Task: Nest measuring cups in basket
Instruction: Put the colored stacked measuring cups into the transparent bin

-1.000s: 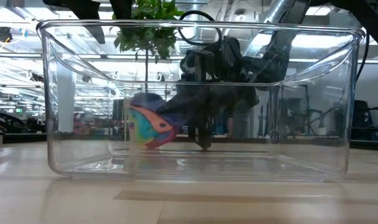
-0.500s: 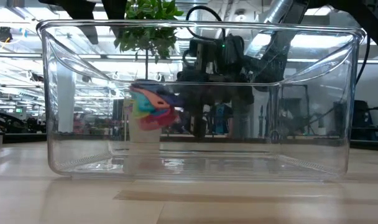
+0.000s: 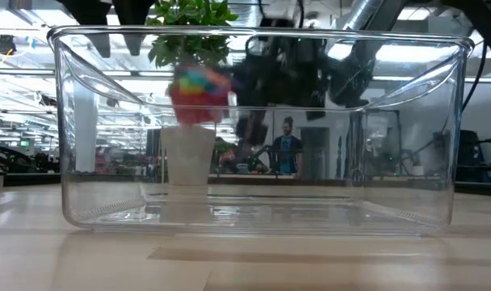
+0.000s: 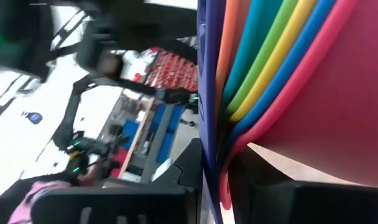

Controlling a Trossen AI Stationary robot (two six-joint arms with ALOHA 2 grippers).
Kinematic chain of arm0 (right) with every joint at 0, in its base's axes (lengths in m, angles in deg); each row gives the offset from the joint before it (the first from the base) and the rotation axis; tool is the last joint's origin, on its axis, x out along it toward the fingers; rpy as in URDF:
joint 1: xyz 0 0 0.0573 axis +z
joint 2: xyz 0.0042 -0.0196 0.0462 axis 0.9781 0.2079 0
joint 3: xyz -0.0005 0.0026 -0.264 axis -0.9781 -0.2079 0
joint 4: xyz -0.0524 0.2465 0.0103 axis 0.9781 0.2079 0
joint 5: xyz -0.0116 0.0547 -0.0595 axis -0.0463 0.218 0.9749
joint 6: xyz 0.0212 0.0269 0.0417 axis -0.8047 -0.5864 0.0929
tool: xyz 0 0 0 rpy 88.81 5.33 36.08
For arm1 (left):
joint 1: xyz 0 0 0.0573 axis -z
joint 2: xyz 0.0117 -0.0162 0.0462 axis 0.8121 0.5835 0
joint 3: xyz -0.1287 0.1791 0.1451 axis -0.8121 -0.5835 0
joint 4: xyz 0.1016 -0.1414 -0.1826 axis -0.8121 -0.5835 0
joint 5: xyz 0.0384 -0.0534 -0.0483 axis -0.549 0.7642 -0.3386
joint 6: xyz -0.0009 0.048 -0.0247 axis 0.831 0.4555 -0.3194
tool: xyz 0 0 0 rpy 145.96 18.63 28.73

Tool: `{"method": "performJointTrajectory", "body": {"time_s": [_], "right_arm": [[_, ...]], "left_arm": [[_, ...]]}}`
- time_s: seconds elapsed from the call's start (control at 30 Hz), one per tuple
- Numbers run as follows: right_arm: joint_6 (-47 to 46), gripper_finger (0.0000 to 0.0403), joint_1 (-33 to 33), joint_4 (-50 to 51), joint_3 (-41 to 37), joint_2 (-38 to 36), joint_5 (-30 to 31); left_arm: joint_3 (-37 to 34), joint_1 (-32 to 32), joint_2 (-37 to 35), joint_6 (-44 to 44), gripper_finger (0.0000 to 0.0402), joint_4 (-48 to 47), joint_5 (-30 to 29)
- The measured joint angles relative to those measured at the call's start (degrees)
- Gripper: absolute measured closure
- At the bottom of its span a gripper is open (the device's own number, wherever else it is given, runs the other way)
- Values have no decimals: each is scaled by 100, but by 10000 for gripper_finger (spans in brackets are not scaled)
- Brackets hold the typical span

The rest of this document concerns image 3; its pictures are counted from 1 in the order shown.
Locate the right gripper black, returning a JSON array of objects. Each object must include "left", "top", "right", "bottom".
[{"left": 229, "top": 18, "right": 376, "bottom": 121}]

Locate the red measuring cup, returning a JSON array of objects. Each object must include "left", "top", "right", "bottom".
[{"left": 166, "top": 80, "right": 231, "bottom": 126}]

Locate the clear plastic basket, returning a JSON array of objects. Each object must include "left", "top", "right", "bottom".
[{"left": 47, "top": 24, "right": 476, "bottom": 236}]

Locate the standing person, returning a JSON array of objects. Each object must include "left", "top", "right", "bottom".
[{"left": 271, "top": 116, "right": 304, "bottom": 179}]

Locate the grey doorway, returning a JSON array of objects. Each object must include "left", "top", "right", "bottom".
[{"left": 300, "top": 126, "right": 330, "bottom": 179}]

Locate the black background monitor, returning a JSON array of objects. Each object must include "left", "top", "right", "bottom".
[{"left": 145, "top": 128, "right": 162, "bottom": 161}]

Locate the green plant in white pot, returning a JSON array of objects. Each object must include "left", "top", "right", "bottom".
[{"left": 145, "top": 0, "right": 241, "bottom": 186}]

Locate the dark background equipment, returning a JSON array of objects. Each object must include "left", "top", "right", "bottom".
[{"left": 457, "top": 129, "right": 491, "bottom": 183}]

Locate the silver ventilation duct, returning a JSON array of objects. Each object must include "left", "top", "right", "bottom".
[{"left": 342, "top": 0, "right": 386, "bottom": 30}]

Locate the black power cable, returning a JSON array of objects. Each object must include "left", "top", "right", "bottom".
[{"left": 460, "top": 38, "right": 489, "bottom": 115}]

